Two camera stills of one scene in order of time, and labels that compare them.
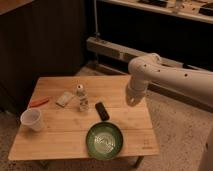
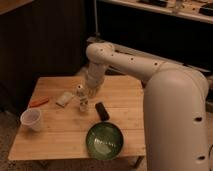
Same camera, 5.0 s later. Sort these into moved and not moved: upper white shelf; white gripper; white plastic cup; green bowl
Moved: white gripper
Not moved: green bowl; white plastic cup; upper white shelf
